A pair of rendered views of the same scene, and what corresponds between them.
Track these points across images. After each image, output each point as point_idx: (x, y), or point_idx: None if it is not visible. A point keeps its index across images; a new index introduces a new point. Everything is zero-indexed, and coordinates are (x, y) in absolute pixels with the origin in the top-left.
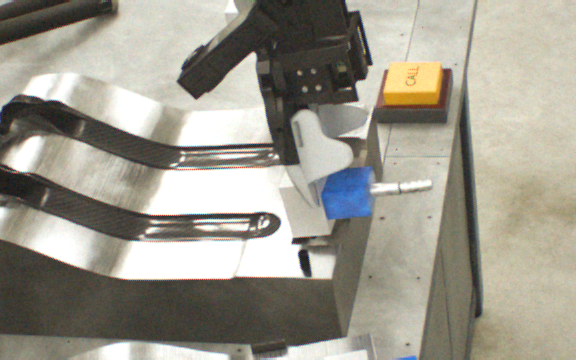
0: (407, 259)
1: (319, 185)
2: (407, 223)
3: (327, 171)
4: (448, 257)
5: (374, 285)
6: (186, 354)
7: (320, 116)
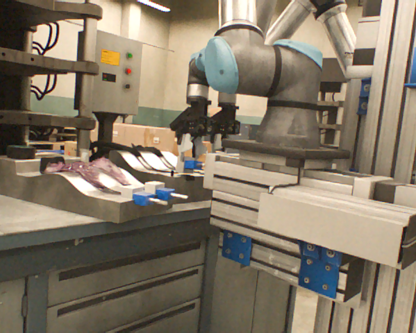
0: (208, 204)
1: (185, 157)
2: None
3: (185, 149)
4: (263, 287)
5: (194, 203)
6: (130, 176)
7: (197, 147)
